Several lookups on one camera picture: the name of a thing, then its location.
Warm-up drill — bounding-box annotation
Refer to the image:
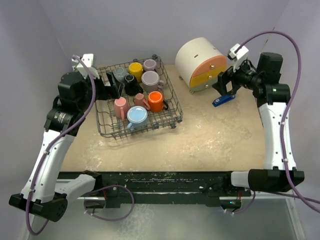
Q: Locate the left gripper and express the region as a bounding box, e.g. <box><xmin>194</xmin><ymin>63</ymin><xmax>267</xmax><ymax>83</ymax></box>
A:
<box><xmin>78</xmin><ymin>70</ymin><xmax>124</xmax><ymax>112</ymax></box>

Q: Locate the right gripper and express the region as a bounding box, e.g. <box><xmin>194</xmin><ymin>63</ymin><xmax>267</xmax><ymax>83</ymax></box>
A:
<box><xmin>212</xmin><ymin>56</ymin><xmax>263</xmax><ymax>97</ymax></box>

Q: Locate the white mug black handle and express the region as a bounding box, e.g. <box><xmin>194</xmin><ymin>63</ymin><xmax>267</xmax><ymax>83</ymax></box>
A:
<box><xmin>124</xmin><ymin>74</ymin><xmax>144</xmax><ymax>96</ymax></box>

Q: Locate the grey mug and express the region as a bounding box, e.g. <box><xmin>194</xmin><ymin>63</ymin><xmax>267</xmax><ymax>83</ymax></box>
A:
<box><xmin>112</xmin><ymin>66</ymin><xmax>129</xmax><ymax>83</ymax></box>

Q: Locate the yellow mug black handle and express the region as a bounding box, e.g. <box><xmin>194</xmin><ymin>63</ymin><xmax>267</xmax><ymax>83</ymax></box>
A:
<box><xmin>128</xmin><ymin>62</ymin><xmax>144</xmax><ymax>82</ymax></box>

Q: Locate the salmon pink mug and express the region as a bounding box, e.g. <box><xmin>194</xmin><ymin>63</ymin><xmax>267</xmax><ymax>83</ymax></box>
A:
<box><xmin>134</xmin><ymin>93</ymin><xmax>151</xmax><ymax>111</ymax></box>

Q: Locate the lavender mug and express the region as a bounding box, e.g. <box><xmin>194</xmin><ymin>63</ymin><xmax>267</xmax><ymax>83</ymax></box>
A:
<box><xmin>141</xmin><ymin>71</ymin><xmax>166</xmax><ymax>93</ymax></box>

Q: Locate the light blue mug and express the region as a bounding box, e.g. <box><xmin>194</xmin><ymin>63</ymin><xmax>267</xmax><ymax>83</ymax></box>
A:
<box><xmin>126</xmin><ymin>106</ymin><xmax>148</xmax><ymax>132</ymax></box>

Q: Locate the purple mug black handle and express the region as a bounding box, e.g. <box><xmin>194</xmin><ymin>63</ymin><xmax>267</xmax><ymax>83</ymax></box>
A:
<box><xmin>142</xmin><ymin>59</ymin><xmax>158</xmax><ymax>72</ymax></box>

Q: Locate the orange mug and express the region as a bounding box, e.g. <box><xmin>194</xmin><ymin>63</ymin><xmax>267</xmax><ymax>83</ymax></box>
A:
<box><xmin>147</xmin><ymin>91</ymin><xmax>169</xmax><ymax>113</ymax></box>

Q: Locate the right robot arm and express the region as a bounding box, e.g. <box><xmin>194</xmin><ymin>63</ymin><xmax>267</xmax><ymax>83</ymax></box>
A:
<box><xmin>212</xmin><ymin>52</ymin><xmax>305</xmax><ymax>196</ymax></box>

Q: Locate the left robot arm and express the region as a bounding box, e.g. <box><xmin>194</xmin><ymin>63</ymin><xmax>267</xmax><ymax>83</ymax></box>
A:
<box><xmin>8</xmin><ymin>71</ymin><xmax>111</xmax><ymax>222</ymax></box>

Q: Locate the white round drawer cabinet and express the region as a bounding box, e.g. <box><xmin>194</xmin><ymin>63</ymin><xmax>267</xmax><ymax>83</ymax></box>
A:
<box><xmin>174</xmin><ymin>37</ymin><xmax>227</xmax><ymax>94</ymax></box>

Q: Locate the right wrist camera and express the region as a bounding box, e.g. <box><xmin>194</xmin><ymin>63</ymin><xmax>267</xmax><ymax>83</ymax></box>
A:
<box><xmin>227</xmin><ymin>43</ymin><xmax>249</xmax><ymax>72</ymax></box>

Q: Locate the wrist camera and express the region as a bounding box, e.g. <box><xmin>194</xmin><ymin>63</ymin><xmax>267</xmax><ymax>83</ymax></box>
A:
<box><xmin>71</xmin><ymin>53</ymin><xmax>100</xmax><ymax>79</ymax></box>
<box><xmin>227</xmin><ymin>43</ymin><xmax>249</xmax><ymax>72</ymax></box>

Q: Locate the grey wire dish rack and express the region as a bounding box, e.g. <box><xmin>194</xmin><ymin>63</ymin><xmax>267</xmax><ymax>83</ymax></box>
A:
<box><xmin>95</xmin><ymin>54</ymin><xmax>183</xmax><ymax>138</ymax></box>

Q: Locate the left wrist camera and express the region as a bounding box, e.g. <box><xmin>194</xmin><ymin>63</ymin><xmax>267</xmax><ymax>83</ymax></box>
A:
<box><xmin>71</xmin><ymin>53</ymin><xmax>100</xmax><ymax>79</ymax></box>

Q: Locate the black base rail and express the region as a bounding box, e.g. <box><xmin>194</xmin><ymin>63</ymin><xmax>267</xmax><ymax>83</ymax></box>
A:
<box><xmin>73</xmin><ymin>170</ymin><xmax>252</xmax><ymax>209</ymax></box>

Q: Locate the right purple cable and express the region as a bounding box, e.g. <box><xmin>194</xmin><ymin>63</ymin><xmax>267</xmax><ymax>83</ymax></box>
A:
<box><xmin>223</xmin><ymin>30</ymin><xmax>320</xmax><ymax>216</ymax></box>

